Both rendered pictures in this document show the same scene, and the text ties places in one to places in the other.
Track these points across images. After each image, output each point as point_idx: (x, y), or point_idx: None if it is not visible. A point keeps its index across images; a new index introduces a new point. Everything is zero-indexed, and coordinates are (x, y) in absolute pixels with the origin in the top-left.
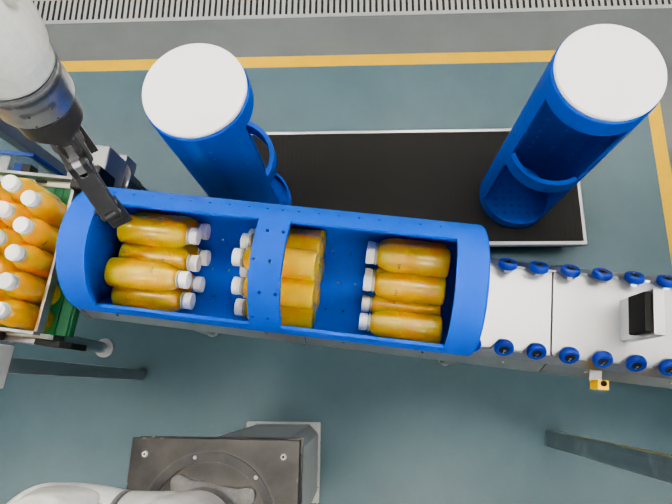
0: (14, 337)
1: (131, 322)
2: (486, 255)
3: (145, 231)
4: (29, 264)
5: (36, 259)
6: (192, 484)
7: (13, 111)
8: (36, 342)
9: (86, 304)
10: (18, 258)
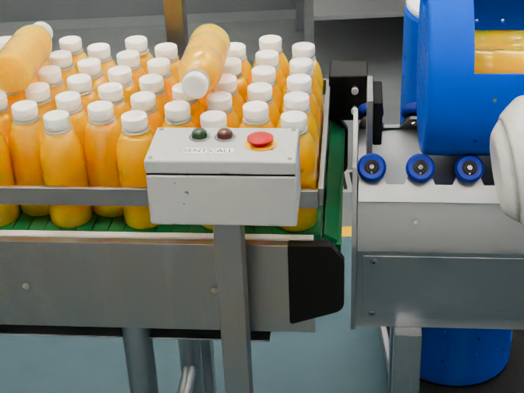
0: (251, 242)
1: (427, 251)
2: None
3: (506, 33)
4: (312, 106)
5: (318, 106)
6: None
7: None
8: (292, 243)
9: (459, 72)
10: (307, 85)
